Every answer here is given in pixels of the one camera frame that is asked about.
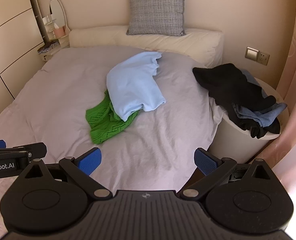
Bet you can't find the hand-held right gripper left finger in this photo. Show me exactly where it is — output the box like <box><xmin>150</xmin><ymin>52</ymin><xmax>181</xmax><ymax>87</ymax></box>
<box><xmin>17</xmin><ymin>147</ymin><xmax>113</xmax><ymax>201</ymax></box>

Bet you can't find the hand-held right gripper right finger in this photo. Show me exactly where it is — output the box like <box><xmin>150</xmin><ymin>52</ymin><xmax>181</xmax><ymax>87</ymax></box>
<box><xmin>177</xmin><ymin>148</ymin><xmax>281</xmax><ymax>201</ymax></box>

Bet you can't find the green knit sweater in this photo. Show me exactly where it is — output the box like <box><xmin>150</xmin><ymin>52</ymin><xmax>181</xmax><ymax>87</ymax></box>
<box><xmin>85</xmin><ymin>90</ymin><xmax>140</xmax><ymax>145</ymax></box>

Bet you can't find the light blue shirt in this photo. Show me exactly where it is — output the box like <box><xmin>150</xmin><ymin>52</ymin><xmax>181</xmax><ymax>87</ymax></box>
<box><xmin>106</xmin><ymin>52</ymin><xmax>166</xmax><ymax>122</ymax></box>

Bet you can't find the round white bedside table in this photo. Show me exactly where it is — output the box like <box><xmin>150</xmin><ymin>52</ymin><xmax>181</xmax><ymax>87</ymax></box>
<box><xmin>208</xmin><ymin>76</ymin><xmax>287</xmax><ymax>164</ymax></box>

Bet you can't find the light grey duvet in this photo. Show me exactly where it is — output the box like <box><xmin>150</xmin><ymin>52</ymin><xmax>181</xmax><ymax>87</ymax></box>
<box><xmin>0</xmin><ymin>45</ymin><xmax>224</xmax><ymax>198</ymax></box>

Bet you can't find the blue garment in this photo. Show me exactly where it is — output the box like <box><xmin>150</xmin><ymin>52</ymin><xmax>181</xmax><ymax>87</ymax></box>
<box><xmin>234</xmin><ymin>69</ymin><xmax>288</xmax><ymax>128</ymax></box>

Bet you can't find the black garment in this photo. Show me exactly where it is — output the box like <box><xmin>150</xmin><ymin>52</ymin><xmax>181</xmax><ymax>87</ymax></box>
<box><xmin>192</xmin><ymin>63</ymin><xmax>284</xmax><ymax>139</ymax></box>

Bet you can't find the dark patterned pouch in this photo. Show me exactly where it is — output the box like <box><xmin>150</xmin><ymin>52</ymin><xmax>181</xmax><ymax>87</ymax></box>
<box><xmin>37</xmin><ymin>42</ymin><xmax>61</xmax><ymax>55</ymax></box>

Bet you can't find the cream wardrobe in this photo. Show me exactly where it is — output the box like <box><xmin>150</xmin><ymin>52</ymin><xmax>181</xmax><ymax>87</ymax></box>
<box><xmin>0</xmin><ymin>0</ymin><xmax>45</xmax><ymax>101</ymax></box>

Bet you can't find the cream bed headboard cushion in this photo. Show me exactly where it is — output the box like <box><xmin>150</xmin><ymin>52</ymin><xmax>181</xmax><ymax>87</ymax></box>
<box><xmin>68</xmin><ymin>25</ymin><xmax>225</xmax><ymax>67</ymax></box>

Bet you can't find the white tiered organizer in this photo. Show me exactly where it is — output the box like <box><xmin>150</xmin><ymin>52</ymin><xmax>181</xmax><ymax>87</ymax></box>
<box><xmin>43</xmin><ymin>15</ymin><xmax>61</xmax><ymax>42</ymax></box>

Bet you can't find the oval mirror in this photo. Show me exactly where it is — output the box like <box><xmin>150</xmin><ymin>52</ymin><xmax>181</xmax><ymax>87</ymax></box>
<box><xmin>49</xmin><ymin>0</ymin><xmax>66</xmax><ymax>31</ymax></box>

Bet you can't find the grey checked pillow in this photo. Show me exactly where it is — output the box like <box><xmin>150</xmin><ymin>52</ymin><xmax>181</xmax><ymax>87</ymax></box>
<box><xmin>126</xmin><ymin>0</ymin><xmax>188</xmax><ymax>37</ymax></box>

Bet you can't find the gold wall switch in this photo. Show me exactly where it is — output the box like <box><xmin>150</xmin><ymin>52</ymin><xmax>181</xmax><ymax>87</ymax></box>
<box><xmin>244</xmin><ymin>46</ymin><xmax>259</xmax><ymax>61</ymax></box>

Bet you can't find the gold wall socket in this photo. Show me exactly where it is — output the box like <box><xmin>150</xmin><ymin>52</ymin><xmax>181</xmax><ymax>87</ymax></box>
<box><xmin>257</xmin><ymin>51</ymin><xmax>270</xmax><ymax>66</ymax></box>

